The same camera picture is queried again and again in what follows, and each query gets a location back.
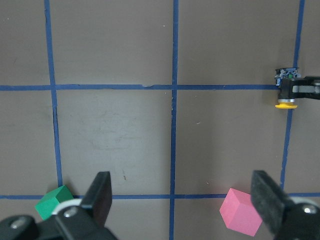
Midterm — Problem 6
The pink foam cube centre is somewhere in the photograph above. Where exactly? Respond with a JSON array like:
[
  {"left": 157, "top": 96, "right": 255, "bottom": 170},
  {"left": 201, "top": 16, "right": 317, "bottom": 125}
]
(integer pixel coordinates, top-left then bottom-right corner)
[{"left": 219, "top": 188, "right": 262, "bottom": 237}]

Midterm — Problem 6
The image-right left gripper black finger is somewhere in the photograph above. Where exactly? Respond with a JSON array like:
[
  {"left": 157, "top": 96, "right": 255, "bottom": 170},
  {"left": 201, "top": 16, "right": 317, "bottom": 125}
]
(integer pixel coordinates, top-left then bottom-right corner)
[
  {"left": 251, "top": 170, "right": 320, "bottom": 240},
  {"left": 54, "top": 171, "right": 117, "bottom": 240}
]

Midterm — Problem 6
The yellow push button switch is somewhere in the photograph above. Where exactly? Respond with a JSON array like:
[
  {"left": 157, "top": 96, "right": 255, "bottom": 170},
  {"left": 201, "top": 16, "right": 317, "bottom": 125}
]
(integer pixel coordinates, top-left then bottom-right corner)
[{"left": 274, "top": 67, "right": 301, "bottom": 109}]

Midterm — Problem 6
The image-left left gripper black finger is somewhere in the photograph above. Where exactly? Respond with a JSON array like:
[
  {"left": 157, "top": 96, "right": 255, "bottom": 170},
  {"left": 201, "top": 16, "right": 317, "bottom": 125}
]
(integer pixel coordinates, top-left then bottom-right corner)
[{"left": 292, "top": 76, "right": 320, "bottom": 100}]

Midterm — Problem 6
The green foam cube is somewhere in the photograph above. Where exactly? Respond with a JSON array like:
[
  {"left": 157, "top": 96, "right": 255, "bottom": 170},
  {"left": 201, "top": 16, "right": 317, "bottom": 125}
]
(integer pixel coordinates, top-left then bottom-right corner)
[{"left": 34, "top": 185, "right": 74, "bottom": 220}]

